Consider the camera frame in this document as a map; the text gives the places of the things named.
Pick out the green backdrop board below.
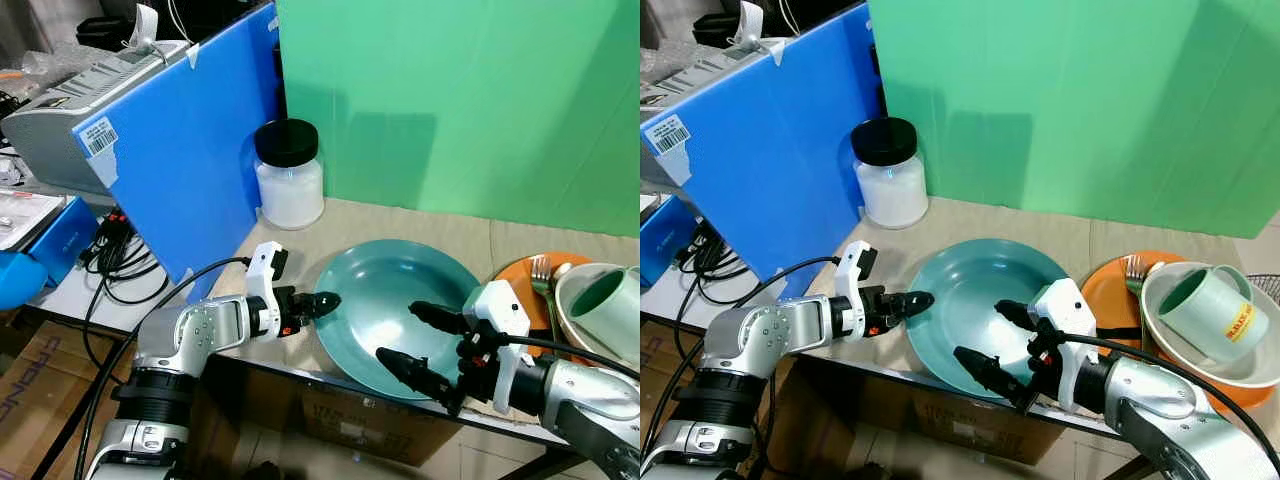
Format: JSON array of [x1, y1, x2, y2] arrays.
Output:
[[867, 0, 1280, 242], [275, 0, 641, 242]]

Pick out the black-lidded jar white contents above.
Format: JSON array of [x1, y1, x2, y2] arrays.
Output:
[[851, 117, 930, 230], [253, 118, 326, 231]]

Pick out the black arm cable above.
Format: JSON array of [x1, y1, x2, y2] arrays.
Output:
[[1058, 332, 1280, 473], [640, 255, 843, 466], [73, 256, 253, 480], [480, 333, 641, 383]]

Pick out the white barcode label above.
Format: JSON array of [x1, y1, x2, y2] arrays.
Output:
[[652, 120, 694, 157], [78, 117, 121, 159]]

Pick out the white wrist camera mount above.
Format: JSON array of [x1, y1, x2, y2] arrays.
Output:
[[245, 241, 292, 339], [1028, 278, 1102, 413], [462, 281, 532, 413], [834, 241, 880, 337]]

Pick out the blue rounded plastic object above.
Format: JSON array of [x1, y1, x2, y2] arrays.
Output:
[[0, 250, 52, 312]]

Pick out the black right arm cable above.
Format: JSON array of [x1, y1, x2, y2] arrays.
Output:
[[480, 333, 641, 383], [1058, 332, 1280, 473]]

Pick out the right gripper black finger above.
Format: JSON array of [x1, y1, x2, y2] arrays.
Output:
[[408, 300, 469, 336], [995, 299, 1047, 336], [952, 346, 1036, 411], [376, 347, 464, 413]]

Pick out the black cable bundle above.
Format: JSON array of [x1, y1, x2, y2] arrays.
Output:
[[78, 208, 173, 306], [675, 218, 791, 302]]

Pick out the cream bowl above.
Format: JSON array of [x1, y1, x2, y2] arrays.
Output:
[[1140, 262, 1280, 392], [553, 262, 641, 374]]

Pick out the pale green mug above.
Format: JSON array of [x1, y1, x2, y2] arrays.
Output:
[[570, 266, 641, 351], [1158, 265, 1271, 367]]

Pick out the black bag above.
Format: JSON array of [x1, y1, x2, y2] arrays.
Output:
[[690, 8, 747, 50], [75, 12, 137, 52]]

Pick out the teal round plate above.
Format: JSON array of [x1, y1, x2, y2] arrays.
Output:
[[313, 239, 488, 403], [905, 238, 1077, 402]]

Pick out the blue box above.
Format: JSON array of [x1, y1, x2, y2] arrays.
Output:
[[640, 195, 702, 287], [25, 195, 102, 292]]

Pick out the plain brown cardboard box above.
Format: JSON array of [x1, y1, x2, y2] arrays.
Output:
[[205, 355, 466, 468], [790, 365, 1069, 468]]

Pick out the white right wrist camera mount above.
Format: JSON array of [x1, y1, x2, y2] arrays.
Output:
[[1028, 278, 1102, 413], [462, 281, 532, 413]]

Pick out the orange round plate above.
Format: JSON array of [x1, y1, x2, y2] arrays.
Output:
[[492, 252, 601, 367], [1080, 250, 1280, 417]]

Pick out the blue corrugated plastic board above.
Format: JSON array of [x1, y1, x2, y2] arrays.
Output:
[[72, 0, 287, 303], [640, 0, 887, 288]]

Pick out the brown printed cardboard box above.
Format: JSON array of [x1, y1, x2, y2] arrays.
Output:
[[640, 320, 702, 453], [0, 320, 132, 480]]

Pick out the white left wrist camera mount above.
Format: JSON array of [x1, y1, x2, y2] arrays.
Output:
[[245, 241, 292, 339], [834, 241, 880, 337]]

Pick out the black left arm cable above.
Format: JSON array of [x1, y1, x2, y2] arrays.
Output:
[[640, 255, 843, 466], [73, 256, 253, 480]]

